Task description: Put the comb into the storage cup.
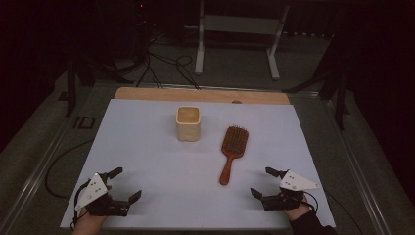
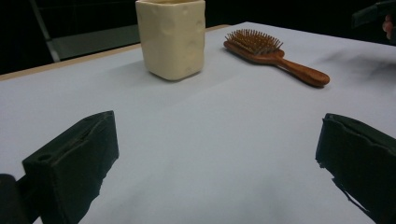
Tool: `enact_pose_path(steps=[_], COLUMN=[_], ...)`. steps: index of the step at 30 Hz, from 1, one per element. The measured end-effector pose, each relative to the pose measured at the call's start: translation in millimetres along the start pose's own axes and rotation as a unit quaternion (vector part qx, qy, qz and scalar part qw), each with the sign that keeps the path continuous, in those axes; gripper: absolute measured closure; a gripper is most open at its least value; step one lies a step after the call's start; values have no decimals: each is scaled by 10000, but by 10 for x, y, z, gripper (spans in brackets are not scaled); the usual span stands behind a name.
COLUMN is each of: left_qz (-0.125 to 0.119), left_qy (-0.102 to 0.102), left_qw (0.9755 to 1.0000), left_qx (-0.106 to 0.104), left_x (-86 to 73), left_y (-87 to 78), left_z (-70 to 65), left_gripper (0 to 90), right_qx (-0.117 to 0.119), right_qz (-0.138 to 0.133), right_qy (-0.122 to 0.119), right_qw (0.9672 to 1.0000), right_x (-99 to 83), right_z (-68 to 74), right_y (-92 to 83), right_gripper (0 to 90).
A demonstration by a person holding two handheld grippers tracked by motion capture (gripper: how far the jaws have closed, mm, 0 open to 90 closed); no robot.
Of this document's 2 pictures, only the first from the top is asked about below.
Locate black floor cables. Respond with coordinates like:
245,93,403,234
135,32,202,91

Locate cream square holder cup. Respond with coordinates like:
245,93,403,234
175,106,202,143

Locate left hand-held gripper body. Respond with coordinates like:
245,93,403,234
73,172,131,217

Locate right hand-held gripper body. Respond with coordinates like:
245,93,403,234
260,169,322,212

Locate hand-held gripper cable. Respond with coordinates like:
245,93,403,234
44,139,96,229
302,190,364,235

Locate black rectangular floor plate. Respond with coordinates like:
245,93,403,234
72,116,96,130

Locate brown wooden hairbrush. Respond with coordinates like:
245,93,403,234
218,125,250,186

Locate black tripod stand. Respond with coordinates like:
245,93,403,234
282,32,351,131
58,55,135,118

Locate person's right hand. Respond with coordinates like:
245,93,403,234
284,195,311,221

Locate left hand-held gripper cable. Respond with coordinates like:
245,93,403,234
44,139,96,229

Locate white table cover sheet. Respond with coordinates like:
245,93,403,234
60,98,337,229

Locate white metal stand frame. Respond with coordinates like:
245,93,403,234
194,0,291,81

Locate right hand-held gripper cable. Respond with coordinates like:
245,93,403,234
302,190,364,235

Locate person's left hand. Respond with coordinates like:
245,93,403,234
71,184,114,235

